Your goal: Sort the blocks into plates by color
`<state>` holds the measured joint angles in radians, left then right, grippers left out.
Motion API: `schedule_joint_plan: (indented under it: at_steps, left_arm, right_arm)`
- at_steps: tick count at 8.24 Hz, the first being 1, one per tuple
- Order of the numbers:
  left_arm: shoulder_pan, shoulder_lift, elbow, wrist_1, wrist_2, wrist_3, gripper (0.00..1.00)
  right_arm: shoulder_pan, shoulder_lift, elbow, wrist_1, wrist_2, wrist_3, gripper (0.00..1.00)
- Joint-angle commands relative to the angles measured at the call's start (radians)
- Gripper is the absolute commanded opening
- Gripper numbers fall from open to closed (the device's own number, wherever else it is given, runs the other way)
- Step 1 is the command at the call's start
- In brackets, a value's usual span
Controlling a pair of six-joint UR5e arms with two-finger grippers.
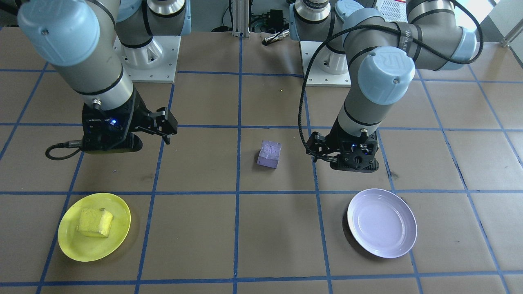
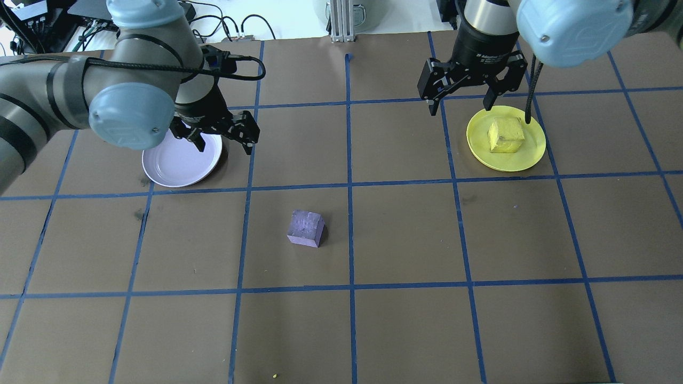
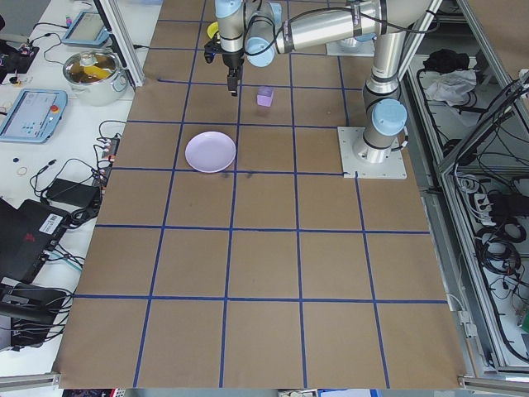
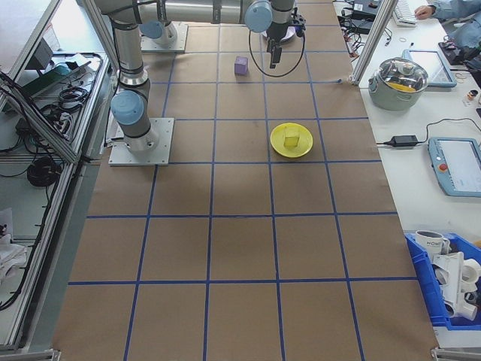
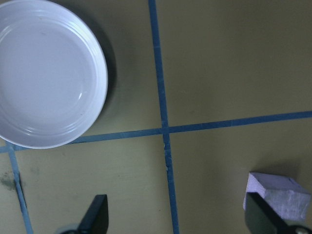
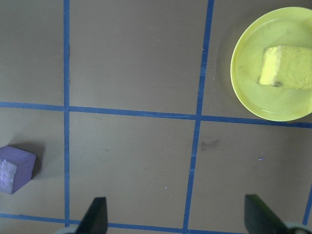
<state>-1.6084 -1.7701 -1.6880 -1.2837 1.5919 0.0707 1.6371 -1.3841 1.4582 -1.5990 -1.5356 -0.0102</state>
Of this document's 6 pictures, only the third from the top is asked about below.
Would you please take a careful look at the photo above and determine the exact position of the purple block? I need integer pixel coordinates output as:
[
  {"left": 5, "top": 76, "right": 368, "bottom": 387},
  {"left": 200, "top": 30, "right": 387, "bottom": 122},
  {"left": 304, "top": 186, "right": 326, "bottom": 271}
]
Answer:
[{"left": 255, "top": 85, "right": 276, "bottom": 108}]

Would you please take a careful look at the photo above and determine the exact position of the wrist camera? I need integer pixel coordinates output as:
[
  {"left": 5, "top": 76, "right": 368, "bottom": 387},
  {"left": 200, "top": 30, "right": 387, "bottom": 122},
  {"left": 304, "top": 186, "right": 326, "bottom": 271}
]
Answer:
[{"left": 203, "top": 37, "right": 221, "bottom": 64}]

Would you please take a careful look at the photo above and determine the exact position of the white power strip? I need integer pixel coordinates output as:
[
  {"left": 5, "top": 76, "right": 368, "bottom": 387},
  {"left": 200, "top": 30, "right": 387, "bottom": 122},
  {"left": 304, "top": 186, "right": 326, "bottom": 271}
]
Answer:
[{"left": 470, "top": 192, "right": 497, "bottom": 224}]

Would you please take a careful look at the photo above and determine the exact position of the power strip with red plugs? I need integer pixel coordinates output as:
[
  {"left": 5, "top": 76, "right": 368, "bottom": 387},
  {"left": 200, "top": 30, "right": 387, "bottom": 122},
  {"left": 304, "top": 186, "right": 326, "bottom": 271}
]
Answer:
[{"left": 95, "top": 136, "right": 122, "bottom": 177}]

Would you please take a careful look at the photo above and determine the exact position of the black cloth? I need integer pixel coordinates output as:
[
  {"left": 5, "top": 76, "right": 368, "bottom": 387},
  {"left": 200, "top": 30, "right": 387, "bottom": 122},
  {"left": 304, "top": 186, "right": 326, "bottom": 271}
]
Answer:
[{"left": 423, "top": 48, "right": 470, "bottom": 71}]

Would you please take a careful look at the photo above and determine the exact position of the aluminium post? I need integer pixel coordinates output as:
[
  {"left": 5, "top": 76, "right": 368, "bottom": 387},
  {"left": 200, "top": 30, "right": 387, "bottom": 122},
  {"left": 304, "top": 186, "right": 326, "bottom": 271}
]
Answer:
[{"left": 91, "top": 0, "right": 146, "bottom": 88}]

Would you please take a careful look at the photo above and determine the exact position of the black laptop with label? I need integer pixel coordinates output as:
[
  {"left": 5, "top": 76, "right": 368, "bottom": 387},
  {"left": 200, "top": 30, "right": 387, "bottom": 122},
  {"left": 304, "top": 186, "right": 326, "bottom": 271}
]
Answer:
[{"left": 0, "top": 197, "right": 71, "bottom": 285}]

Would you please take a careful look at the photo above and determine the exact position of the white cloth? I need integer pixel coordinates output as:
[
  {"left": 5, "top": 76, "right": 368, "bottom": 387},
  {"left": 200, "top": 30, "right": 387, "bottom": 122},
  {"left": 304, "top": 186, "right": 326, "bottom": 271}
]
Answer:
[{"left": 427, "top": 68, "right": 479, "bottom": 107}]

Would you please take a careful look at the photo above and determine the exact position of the grey cooking pot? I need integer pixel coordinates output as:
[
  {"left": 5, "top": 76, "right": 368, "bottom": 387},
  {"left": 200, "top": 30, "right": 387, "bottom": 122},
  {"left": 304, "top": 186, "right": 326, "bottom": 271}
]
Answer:
[{"left": 62, "top": 48, "right": 127, "bottom": 108}]

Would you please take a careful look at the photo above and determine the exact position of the purple plate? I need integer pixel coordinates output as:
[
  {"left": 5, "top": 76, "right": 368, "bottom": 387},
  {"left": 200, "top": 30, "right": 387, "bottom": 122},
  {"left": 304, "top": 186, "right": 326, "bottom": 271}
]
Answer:
[{"left": 184, "top": 131, "right": 237, "bottom": 174}]

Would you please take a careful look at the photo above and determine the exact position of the black power brick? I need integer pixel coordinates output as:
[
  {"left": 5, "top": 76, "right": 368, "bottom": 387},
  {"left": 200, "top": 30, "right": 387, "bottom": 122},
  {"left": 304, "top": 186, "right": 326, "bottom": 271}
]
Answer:
[{"left": 48, "top": 178, "right": 101, "bottom": 207}]

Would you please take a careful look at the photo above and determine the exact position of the black electronics device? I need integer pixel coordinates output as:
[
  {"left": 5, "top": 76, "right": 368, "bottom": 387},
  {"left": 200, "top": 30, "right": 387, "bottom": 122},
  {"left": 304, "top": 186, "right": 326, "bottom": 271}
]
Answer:
[{"left": 0, "top": 39, "right": 41, "bottom": 84}]

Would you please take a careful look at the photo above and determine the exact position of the light blue teach pendant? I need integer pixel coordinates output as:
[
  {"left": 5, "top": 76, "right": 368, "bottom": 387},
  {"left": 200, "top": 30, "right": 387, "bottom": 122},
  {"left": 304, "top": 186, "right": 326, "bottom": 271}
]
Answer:
[
  {"left": 0, "top": 89, "right": 68, "bottom": 145},
  {"left": 61, "top": 11, "right": 112, "bottom": 46}
]

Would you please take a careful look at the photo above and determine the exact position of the glass pot lid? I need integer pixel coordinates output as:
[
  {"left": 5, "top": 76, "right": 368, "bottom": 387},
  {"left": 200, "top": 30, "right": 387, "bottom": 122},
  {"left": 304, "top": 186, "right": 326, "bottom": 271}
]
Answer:
[{"left": 64, "top": 49, "right": 119, "bottom": 84}]

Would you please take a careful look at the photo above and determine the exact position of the black docking device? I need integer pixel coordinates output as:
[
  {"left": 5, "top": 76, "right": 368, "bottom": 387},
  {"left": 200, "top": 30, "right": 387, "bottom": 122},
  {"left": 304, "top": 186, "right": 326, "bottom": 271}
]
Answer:
[{"left": 0, "top": 283, "right": 74, "bottom": 352}]

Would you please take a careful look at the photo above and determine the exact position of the metal bar frame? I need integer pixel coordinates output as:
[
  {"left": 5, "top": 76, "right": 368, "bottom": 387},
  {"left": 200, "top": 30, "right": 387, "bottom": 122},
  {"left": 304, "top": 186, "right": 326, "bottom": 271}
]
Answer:
[{"left": 403, "top": 0, "right": 529, "bottom": 380}]

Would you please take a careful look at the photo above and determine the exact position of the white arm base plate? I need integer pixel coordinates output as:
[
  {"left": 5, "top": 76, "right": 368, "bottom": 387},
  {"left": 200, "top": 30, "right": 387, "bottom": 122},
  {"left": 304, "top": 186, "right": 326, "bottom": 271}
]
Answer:
[
  {"left": 325, "top": 41, "right": 375, "bottom": 58},
  {"left": 336, "top": 126, "right": 408, "bottom": 181}
]

